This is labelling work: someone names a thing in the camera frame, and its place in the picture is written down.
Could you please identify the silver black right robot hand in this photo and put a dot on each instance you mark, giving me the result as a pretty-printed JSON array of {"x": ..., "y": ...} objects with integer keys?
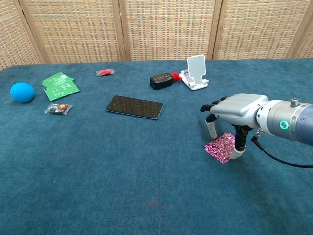
[{"x": 239, "y": 110}]

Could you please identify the pink patterned card front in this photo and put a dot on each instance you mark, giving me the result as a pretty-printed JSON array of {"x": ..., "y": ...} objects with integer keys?
[{"x": 220, "y": 149}]

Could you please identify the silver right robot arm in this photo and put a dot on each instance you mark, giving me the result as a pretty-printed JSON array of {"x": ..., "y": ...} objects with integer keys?
[{"x": 293, "y": 129}]

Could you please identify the white folding phone stand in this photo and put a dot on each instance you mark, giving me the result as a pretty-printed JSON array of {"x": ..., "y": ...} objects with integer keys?
[{"x": 196, "y": 66}]

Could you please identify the woven bamboo screen panel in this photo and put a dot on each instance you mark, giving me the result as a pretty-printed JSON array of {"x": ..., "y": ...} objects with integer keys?
[
  {"x": 305, "y": 44},
  {"x": 259, "y": 29},
  {"x": 14, "y": 36},
  {"x": 73, "y": 29},
  {"x": 168, "y": 29}
]

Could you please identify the small black box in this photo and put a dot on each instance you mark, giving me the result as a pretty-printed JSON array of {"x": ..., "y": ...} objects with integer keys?
[{"x": 161, "y": 82}]

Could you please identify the black smartphone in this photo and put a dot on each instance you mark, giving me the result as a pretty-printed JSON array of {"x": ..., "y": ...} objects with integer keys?
[{"x": 134, "y": 107}]

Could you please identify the red wrapped candy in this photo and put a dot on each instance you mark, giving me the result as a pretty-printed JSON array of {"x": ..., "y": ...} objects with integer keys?
[{"x": 105, "y": 72}]

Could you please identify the blue felt table cover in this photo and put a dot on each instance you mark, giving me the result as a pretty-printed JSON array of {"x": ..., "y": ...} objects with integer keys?
[{"x": 97, "y": 183}]

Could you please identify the green sachet packet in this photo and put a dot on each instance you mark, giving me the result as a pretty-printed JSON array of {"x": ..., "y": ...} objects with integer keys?
[
  {"x": 55, "y": 79},
  {"x": 61, "y": 91}
]

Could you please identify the clear wrapped snack packet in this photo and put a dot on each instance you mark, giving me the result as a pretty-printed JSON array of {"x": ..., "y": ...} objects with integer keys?
[{"x": 57, "y": 108}]

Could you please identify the blue ball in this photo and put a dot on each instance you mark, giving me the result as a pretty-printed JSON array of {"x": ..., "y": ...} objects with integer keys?
[{"x": 22, "y": 92}]

